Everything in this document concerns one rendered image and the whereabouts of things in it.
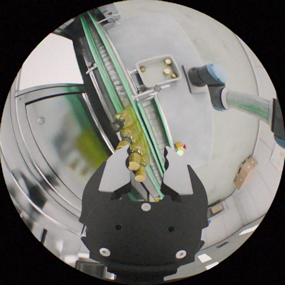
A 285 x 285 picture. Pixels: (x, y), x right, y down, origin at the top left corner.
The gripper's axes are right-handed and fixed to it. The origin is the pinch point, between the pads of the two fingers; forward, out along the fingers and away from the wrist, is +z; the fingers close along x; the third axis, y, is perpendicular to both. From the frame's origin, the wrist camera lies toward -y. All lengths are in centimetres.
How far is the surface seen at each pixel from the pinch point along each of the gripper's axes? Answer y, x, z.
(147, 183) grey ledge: 56, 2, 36
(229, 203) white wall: 420, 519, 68
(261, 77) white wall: -166, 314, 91
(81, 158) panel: 8.3, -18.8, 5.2
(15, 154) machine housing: -3.0, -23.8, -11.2
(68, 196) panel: 10.5, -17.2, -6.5
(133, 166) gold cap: 11.3, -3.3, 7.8
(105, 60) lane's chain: -31, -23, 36
